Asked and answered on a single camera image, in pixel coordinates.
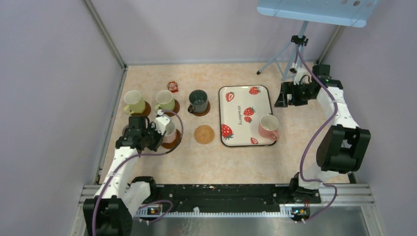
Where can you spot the white strawberry tray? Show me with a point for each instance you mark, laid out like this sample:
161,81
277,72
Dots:
240,111

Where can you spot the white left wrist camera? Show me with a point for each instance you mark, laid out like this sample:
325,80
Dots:
161,122

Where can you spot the dark brown wooden coaster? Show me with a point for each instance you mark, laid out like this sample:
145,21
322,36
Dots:
202,114

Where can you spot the dark green mug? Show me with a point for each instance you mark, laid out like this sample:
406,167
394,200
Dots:
198,101

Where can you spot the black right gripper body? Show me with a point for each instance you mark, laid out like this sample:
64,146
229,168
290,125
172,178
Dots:
300,93

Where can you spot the yellow-green mug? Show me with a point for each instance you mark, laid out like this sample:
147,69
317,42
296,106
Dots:
134,102

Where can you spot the light green mug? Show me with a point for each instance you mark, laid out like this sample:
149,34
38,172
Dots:
165,101

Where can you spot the red snack packet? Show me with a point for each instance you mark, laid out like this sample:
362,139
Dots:
172,86

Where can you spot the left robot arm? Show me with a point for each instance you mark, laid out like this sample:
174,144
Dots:
120,176

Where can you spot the woven rattan coaster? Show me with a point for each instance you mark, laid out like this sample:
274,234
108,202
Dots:
204,134

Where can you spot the brown wooden round coaster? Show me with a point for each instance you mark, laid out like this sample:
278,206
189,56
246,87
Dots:
146,111

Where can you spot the light blue panel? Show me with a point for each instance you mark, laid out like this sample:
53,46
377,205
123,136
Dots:
349,13

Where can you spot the pale pink mug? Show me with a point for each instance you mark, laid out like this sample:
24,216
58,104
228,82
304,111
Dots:
170,133

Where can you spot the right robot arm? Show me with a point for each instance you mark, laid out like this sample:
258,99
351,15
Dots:
343,147

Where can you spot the aluminium frame rail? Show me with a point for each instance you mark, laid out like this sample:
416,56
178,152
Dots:
332,195

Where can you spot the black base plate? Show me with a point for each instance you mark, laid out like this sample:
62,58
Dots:
230,198

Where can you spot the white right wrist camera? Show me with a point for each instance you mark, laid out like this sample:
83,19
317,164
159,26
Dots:
300,74

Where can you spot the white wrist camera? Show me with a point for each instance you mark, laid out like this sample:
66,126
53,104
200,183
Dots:
300,74
161,122

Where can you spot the light blue tripod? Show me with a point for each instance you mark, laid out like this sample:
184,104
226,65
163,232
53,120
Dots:
289,68

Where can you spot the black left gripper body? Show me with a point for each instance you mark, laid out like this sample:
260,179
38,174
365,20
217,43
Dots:
153,138

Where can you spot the dark brown round coaster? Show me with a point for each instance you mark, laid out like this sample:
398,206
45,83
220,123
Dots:
175,110

